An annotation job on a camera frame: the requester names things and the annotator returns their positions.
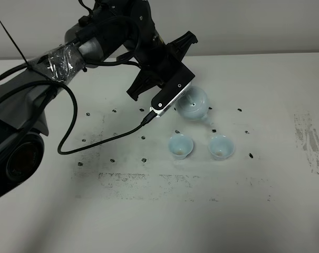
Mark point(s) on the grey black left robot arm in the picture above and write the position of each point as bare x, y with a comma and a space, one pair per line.
113, 33

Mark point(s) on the pale blue tea cup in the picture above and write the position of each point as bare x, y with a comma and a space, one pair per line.
221, 147
180, 146

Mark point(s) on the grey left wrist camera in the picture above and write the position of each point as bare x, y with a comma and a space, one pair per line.
168, 95

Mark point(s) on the right pale blue tea cup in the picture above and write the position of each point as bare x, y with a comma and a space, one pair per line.
221, 147

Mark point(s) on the left pale blue tea cup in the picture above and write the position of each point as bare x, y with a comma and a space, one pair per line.
180, 146

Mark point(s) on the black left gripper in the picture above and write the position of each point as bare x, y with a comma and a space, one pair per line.
161, 65

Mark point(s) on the pale blue porcelain teapot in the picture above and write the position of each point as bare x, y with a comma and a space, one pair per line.
194, 106

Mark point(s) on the black cable tie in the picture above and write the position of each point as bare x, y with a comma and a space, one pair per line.
13, 43

